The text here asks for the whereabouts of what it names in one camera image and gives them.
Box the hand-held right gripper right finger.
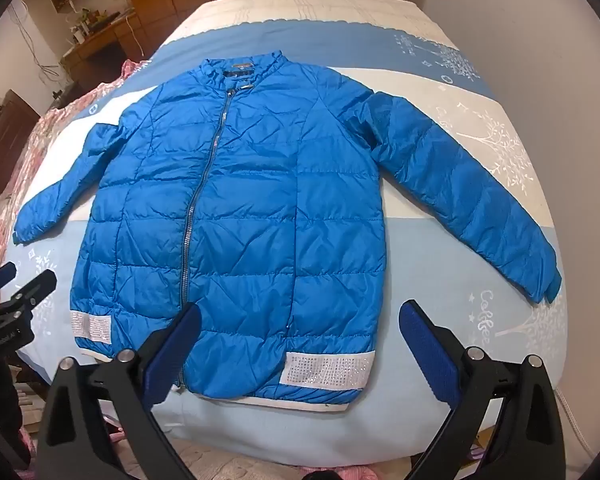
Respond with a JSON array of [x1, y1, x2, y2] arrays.
[[399, 300, 566, 480]]

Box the pink floral quilt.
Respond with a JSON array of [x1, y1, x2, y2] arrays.
[[0, 59, 152, 283]]

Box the pink cloth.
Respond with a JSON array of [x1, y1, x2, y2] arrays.
[[299, 459, 383, 480]]

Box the person's left forearm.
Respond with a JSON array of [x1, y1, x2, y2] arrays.
[[0, 367, 33, 467]]

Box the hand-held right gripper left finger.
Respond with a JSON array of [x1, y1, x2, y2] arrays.
[[37, 302, 203, 480]]

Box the blue quilted down jacket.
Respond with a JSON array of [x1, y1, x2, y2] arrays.
[[12, 57, 563, 406]]

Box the wooden desk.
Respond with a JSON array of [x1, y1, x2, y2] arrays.
[[59, 9, 157, 92]]

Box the white rope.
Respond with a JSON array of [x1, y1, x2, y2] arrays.
[[554, 384, 592, 457]]

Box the wall cables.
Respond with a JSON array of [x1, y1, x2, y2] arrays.
[[9, 0, 67, 97]]

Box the dark wooden door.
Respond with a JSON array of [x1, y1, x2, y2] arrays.
[[0, 89, 42, 233]]

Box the blue white printed bedsheet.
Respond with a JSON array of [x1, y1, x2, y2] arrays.
[[0, 0, 573, 468]]

